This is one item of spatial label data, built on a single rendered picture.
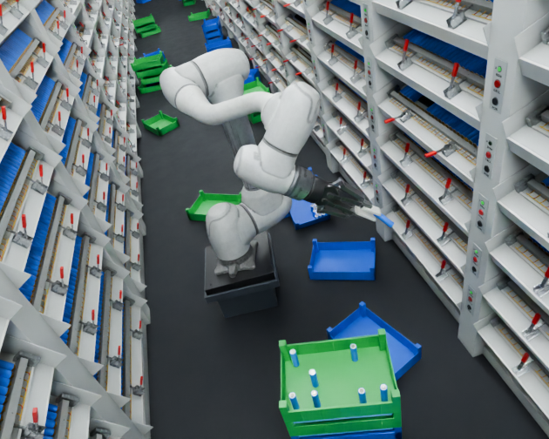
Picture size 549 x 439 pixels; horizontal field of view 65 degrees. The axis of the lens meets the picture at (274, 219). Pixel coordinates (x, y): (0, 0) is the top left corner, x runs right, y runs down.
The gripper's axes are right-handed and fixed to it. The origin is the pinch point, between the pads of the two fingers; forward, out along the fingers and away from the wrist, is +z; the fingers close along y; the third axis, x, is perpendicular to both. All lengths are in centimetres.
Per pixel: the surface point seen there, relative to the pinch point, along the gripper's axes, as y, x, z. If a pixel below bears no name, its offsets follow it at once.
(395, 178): -18, 56, 37
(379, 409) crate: -21, -48, 10
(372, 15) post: 32, 63, -9
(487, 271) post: 2.3, -9.0, 40.6
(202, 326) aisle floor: -103, 14, -15
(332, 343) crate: -27.6, -28.1, 2.4
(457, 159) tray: 20.1, 13.4, 20.8
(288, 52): -41, 192, -1
